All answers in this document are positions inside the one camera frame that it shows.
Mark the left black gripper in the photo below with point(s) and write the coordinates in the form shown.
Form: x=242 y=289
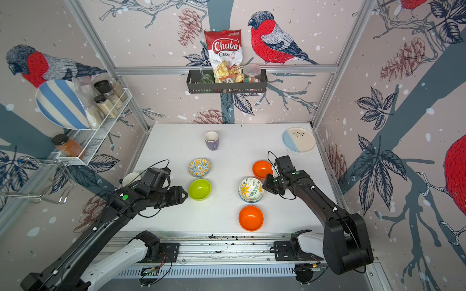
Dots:
x=178 y=195

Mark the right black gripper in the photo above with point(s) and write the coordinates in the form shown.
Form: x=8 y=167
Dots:
x=267 y=185

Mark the yellow flower bowl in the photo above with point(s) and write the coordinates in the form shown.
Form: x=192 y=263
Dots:
x=251 y=189

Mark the blue yellow patterned bowl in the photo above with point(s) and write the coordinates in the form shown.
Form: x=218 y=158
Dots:
x=199 y=168

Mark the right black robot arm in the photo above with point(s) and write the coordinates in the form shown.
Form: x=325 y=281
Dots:
x=346 y=244

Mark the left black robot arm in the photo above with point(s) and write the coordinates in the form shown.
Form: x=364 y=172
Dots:
x=66 y=273

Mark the small orange bowl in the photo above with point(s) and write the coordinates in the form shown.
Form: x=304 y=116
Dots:
x=261 y=169

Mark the lime green bowl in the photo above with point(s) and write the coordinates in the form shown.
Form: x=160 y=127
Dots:
x=199 y=190

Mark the large orange bowl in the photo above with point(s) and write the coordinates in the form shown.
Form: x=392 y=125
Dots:
x=251 y=218

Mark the blue white plate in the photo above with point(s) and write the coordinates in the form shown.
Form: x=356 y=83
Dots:
x=299 y=139

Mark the purple mug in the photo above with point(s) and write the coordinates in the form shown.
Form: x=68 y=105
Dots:
x=212 y=140

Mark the black lid spice jar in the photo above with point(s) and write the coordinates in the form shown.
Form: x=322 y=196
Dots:
x=107 y=108
x=104 y=87

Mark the clear plastic container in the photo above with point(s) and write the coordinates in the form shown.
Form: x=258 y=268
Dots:
x=252 y=73

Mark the orange spice jar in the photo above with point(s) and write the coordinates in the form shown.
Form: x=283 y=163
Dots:
x=68 y=147

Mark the green item in basket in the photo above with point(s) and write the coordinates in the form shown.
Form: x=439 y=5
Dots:
x=207 y=79

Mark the red cassava chips bag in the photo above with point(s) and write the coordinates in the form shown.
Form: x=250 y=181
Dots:
x=225 y=55

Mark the blue striped plate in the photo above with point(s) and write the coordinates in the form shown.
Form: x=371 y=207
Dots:
x=58 y=102

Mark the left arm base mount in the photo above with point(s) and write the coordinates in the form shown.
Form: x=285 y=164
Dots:
x=156 y=250

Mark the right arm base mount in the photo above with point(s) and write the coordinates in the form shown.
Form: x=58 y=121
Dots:
x=304 y=245

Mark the white wire shelf rack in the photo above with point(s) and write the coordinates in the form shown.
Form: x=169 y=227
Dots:
x=92 y=139

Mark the black wall basket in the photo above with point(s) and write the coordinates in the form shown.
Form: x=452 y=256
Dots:
x=195 y=86

